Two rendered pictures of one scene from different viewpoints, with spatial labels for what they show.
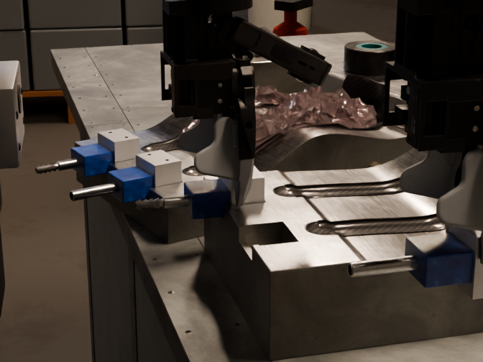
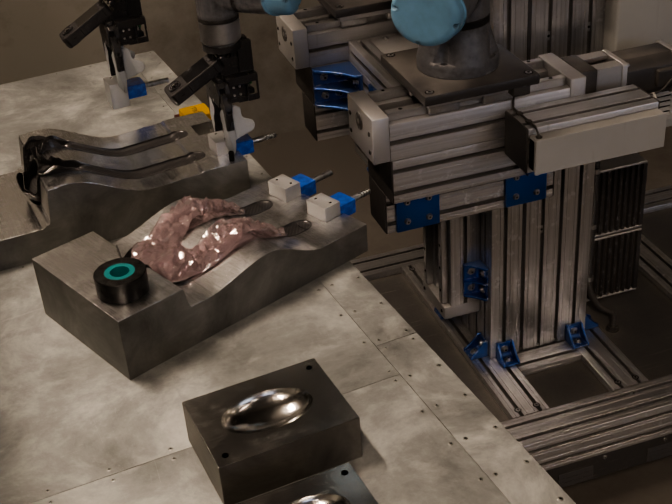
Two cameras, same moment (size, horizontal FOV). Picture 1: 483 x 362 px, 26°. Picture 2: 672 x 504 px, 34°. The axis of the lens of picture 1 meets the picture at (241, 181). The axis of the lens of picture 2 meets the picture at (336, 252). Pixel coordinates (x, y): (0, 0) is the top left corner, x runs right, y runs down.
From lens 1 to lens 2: 3.02 m
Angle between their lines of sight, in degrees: 128
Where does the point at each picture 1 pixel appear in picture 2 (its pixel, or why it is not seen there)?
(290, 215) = (194, 139)
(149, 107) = (372, 384)
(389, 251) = (148, 130)
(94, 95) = (453, 406)
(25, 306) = not seen: outside the picture
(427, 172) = (132, 64)
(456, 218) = not seen: hidden behind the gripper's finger
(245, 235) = not seen: hidden behind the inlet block
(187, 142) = (249, 125)
